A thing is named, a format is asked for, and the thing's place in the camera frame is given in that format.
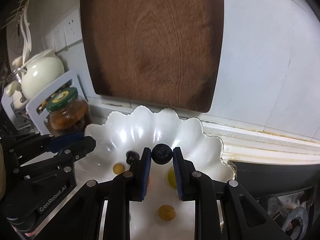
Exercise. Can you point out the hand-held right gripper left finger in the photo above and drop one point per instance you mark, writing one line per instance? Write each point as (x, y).
(146, 177)

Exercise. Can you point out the white pot rack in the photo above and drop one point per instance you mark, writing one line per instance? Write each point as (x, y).
(35, 115)

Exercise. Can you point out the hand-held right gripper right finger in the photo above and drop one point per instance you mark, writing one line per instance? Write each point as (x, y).
(178, 177)

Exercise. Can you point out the white scalloped bowl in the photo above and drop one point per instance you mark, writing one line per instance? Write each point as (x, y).
(130, 132)

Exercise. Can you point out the blueberry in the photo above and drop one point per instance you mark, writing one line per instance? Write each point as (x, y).
(162, 153)

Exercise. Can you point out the brown wooden cutting board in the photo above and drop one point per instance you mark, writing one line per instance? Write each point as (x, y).
(152, 42)

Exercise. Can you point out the black gas stove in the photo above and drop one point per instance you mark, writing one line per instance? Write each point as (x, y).
(275, 177)

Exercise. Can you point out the brown longan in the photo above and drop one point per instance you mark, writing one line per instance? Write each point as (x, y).
(118, 168)
(166, 212)

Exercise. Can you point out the cream ceramic pot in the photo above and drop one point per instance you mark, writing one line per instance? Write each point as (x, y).
(42, 75)

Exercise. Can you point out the glass jar with green lid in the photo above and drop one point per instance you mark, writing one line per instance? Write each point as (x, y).
(67, 115)

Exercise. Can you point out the green grape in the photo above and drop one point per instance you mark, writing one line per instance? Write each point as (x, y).
(171, 177)

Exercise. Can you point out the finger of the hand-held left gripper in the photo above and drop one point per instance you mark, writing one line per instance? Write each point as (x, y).
(66, 140)
(80, 147)

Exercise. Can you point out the white pot with steel lid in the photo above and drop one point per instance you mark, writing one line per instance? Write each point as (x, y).
(15, 92)

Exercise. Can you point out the white wall socket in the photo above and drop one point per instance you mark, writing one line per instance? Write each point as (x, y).
(49, 41)
(73, 28)
(59, 38)

